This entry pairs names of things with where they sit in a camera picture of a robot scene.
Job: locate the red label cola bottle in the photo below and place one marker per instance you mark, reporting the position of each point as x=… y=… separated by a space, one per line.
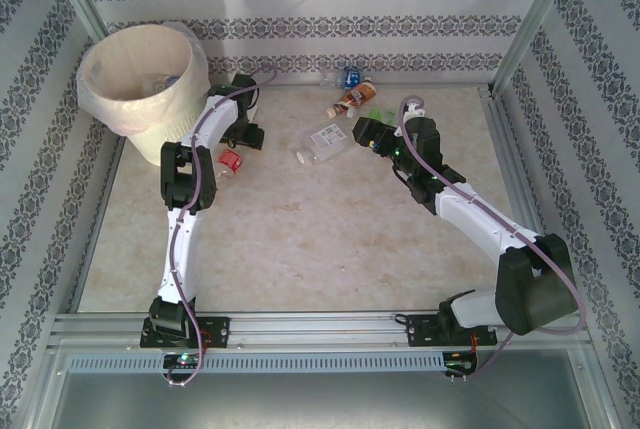
x=231 y=159

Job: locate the green label soda water bottle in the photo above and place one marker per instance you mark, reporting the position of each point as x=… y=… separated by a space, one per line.
x=377 y=113

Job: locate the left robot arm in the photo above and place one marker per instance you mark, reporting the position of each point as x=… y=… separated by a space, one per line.
x=180 y=249

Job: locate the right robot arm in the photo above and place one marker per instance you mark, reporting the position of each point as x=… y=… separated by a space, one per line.
x=480 y=219

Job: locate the white plastic waste bin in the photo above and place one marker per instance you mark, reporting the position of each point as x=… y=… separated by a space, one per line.
x=160 y=144

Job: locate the translucent plastic bin liner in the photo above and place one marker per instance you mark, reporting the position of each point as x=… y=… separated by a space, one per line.
x=130 y=116

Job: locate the square clear bottle white label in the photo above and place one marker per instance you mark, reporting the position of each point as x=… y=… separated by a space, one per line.
x=327 y=139

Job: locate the brown label bottle tan cap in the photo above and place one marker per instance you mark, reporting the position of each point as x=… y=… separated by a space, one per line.
x=357 y=94

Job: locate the crushed clear bottle blue label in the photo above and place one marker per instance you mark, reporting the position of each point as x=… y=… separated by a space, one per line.
x=350 y=78

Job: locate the right circuit board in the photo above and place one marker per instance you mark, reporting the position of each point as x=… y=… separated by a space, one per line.
x=460 y=364

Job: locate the circuit board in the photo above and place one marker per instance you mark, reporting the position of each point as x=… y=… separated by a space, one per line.
x=460 y=364
x=184 y=360

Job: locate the left circuit board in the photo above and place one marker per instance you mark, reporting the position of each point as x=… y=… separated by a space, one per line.
x=184 y=360

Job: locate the grey metal panel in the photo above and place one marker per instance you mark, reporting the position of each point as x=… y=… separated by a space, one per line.
x=320 y=404

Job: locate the right aluminium side rail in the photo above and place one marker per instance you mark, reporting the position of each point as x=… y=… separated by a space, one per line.
x=505 y=149

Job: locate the aluminium side rail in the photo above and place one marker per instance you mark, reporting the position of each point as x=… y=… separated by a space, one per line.
x=100 y=209
x=505 y=149

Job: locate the left aluminium side rail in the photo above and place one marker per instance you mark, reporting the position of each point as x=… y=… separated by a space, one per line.
x=100 y=209

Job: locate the right aluminium frame post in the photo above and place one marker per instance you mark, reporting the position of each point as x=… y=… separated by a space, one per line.
x=530 y=24

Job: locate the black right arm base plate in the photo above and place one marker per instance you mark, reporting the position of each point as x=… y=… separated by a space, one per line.
x=425 y=331

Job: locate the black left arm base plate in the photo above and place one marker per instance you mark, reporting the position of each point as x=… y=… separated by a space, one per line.
x=217 y=331

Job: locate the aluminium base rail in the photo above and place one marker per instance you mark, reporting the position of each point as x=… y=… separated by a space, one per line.
x=320 y=329

